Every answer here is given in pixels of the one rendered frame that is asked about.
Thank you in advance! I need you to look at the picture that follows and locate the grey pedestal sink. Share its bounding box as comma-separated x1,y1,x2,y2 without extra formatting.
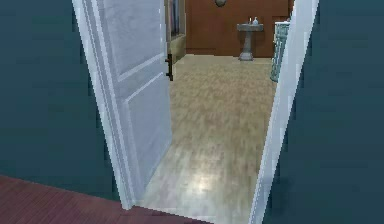
236,22,264,62

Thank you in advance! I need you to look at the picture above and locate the white panelled room door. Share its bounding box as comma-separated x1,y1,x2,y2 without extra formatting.
90,0,174,192

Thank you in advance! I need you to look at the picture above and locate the teal patterned cabinet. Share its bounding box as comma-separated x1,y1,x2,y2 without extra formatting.
269,21,291,83

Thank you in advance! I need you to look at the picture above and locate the black door handle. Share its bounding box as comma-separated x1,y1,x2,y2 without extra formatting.
165,53,174,82

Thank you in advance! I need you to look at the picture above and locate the tan wooden bookshelf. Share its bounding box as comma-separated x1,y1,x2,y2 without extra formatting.
164,0,188,64

